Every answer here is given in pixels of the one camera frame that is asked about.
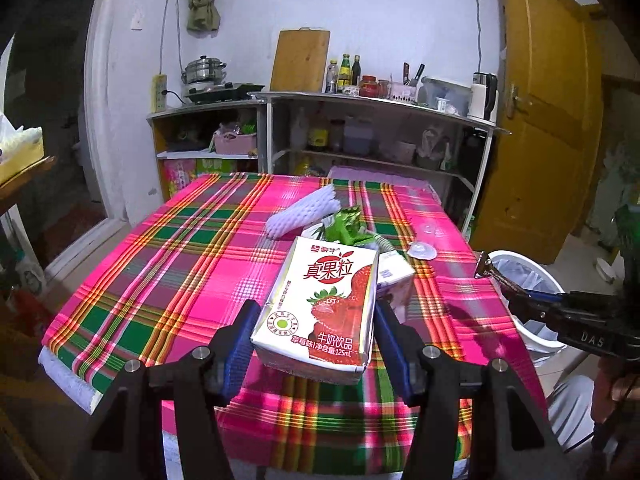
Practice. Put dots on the clear plastic storage box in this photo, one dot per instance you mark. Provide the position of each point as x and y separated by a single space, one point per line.
442 92

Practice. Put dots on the pink printed box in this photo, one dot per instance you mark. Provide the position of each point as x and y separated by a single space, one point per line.
178 179

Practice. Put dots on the white cup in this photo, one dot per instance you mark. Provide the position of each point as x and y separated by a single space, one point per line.
477 102

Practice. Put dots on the yellow power strip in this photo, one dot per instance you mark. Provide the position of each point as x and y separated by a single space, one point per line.
159 92

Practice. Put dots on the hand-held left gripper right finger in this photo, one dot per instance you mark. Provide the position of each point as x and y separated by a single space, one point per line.
400 365

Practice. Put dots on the black electric kettle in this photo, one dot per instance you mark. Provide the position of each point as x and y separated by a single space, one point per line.
491 92

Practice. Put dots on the clear glass bottle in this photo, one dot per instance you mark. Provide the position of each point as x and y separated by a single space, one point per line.
332 77

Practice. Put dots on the printed white wrapper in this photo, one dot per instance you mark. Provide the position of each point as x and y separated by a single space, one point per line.
382 245

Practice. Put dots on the clear plastic cup lid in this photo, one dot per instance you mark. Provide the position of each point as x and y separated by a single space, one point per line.
422 250

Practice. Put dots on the red lid jar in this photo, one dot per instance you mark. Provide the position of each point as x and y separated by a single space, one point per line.
368 86

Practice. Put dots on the black gas stove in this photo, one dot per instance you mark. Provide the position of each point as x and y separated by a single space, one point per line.
220 92

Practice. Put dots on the green printed box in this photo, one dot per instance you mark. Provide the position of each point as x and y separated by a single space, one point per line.
215 166

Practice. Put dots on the purple plastic jug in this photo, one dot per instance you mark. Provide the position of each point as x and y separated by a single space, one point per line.
358 137

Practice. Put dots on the dark sauce bottle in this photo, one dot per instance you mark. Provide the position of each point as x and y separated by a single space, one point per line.
356 72

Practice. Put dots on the dark bottle yellow label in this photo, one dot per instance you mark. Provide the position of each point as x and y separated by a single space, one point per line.
317 135

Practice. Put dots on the wooden cutting board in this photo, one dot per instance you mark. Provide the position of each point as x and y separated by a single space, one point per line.
300 60

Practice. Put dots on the purple quilted cushion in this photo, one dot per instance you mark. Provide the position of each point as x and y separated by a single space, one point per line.
380 177

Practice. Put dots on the yellow label oil bottle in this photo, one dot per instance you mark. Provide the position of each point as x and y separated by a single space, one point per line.
344 75

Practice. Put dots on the steel steamer pot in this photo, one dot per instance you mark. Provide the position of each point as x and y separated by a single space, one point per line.
202 70

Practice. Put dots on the small purple white carton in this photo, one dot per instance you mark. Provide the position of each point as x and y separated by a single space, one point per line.
395 280

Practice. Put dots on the white trash bin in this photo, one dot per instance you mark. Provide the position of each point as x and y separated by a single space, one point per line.
530 272

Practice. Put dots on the pink green plaid tablecloth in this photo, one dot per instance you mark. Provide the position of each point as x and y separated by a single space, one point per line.
175 270

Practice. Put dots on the white plastic bag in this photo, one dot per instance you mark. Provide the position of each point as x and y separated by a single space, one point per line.
20 135

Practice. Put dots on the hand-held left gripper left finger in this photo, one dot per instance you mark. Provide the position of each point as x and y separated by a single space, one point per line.
234 365

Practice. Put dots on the wooden side table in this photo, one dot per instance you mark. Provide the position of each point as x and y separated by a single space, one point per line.
25 172

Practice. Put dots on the pink knife holder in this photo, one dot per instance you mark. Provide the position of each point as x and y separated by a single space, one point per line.
402 92

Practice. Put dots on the strawberry milk carton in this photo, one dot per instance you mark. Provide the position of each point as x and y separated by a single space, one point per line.
320 310

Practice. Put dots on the yellow wooden door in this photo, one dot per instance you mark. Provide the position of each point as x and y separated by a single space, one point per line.
540 125

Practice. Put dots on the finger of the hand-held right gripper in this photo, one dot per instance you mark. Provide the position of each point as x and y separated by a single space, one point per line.
535 315
530 287

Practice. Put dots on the pink plastic basket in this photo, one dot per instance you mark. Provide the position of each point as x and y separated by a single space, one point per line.
235 144

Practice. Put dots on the white foam fruit net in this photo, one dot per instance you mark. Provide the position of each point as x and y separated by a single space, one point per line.
300 212

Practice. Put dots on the grey metal shelf unit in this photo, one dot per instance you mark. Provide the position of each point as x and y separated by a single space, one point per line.
380 105

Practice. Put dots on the green snack wrapper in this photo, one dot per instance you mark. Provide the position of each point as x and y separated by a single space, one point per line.
347 227

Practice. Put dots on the wooden shelf cabinet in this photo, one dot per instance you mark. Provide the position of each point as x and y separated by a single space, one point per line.
200 112

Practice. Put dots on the person's grey trouser leg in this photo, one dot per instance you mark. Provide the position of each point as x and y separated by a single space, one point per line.
572 415

